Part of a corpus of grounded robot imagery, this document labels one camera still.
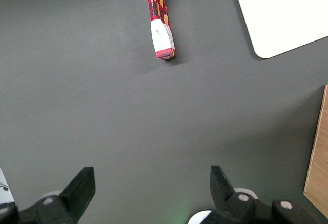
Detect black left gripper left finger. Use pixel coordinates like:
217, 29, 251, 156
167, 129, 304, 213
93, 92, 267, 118
0, 167, 96, 224

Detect white rounded plastic tray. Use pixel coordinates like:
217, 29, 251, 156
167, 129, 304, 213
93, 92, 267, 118
231, 0, 328, 59

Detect red plaid cookie box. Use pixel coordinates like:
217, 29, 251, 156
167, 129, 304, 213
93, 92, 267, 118
140, 0, 177, 61

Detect white sheet with black print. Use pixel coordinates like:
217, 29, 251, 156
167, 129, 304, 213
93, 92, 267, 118
0, 167, 15, 206

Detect white round object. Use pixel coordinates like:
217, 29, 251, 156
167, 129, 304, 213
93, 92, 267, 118
188, 210, 214, 224

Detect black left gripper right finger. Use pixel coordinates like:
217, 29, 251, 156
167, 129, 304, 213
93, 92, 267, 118
199, 165, 316, 224

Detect light wooden board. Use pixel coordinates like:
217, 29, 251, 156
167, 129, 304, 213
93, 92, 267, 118
303, 84, 328, 219

